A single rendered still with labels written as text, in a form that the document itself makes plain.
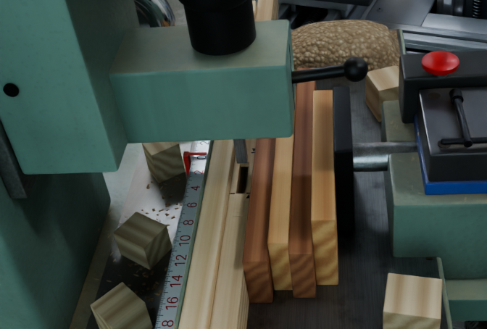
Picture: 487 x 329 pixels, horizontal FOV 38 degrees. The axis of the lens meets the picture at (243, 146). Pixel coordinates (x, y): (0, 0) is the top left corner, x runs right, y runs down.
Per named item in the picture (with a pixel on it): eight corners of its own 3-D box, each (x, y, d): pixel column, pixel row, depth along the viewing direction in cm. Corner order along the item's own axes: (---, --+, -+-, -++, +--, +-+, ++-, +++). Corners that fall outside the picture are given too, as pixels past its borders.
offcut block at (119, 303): (130, 306, 70) (122, 281, 67) (153, 327, 67) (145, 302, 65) (99, 330, 68) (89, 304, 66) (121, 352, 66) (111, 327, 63)
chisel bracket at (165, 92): (295, 153, 56) (287, 64, 51) (127, 159, 58) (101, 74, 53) (298, 99, 62) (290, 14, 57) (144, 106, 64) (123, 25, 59)
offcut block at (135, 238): (172, 247, 75) (167, 225, 73) (150, 270, 73) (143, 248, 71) (143, 232, 78) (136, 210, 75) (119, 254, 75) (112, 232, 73)
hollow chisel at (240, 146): (246, 163, 61) (240, 118, 58) (236, 164, 62) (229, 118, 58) (248, 156, 62) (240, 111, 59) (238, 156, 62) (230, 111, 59)
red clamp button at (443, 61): (461, 77, 57) (461, 66, 56) (423, 79, 57) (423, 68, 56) (456, 57, 59) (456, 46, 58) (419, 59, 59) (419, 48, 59)
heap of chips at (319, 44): (403, 72, 78) (404, 43, 76) (277, 77, 80) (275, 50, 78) (396, 30, 85) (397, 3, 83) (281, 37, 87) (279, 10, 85)
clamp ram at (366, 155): (426, 230, 59) (432, 148, 53) (337, 232, 60) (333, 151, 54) (415, 161, 66) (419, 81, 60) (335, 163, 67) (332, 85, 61)
